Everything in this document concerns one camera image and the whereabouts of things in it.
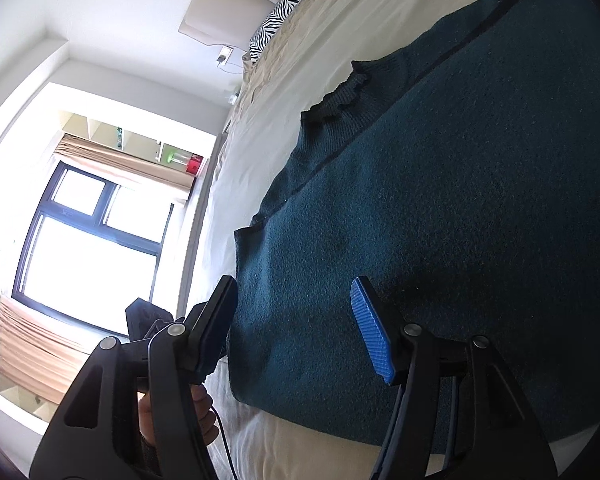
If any zebra print pillow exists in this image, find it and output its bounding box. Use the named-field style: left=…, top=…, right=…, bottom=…
left=249, top=0, right=315, bottom=62

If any beige padded headboard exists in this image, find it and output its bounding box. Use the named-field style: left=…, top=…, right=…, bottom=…
left=179, top=0, right=281, bottom=50

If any beige curtain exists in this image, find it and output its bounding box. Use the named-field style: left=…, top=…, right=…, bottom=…
left=0, top=294, right=108, bottom=407
left=52, top=132, right=196, bottom=206

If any black cable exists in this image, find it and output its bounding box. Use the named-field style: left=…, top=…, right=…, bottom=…
left=211, top=402, right=239, bottom=480

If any green stool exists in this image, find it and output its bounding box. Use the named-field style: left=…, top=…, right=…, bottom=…
left=164, top=149, right=189, bottom=174

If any white charger cable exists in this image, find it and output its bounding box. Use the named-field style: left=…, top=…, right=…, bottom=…
left=220, top=47, right=252, bottom=74

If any bed with beige sheet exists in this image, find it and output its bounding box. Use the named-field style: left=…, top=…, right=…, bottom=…
left=177, top=0, right=600, bottom=480

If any white shelf unit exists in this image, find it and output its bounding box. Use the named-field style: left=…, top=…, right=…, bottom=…
left=57, top=110, right=207, bottom=181

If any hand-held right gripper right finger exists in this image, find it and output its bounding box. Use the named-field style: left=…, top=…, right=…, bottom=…
left=350, top=276, right=561, bottom=480

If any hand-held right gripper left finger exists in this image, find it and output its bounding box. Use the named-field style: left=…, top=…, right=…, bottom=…
left=29, top=275, right=239, bottom=480

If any person's left hand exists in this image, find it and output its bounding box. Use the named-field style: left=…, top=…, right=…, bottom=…
left=139, top=384, right=221, bottom=462

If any black framed window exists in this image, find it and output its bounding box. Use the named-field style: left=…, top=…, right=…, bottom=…
left=11, top=162, right=176, bottom=333

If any dark teal knit sweater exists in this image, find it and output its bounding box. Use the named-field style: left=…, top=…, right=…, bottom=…
left=227, top=0, right=600, bottom=453

